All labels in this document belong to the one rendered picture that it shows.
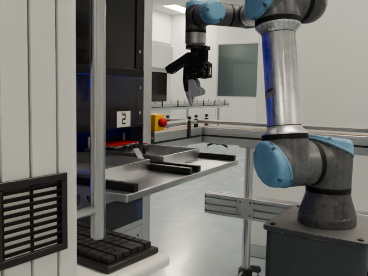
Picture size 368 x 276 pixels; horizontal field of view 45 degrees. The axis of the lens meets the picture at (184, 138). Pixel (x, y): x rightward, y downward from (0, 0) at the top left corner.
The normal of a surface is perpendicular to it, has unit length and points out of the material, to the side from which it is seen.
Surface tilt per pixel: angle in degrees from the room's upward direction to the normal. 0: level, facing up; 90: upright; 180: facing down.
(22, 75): 90
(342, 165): 90
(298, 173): 105
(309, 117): 90
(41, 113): 90
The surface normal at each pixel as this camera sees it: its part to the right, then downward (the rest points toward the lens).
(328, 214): -0.26, -0.22
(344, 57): -0.49, 0.08
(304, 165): 0.40, 0.04
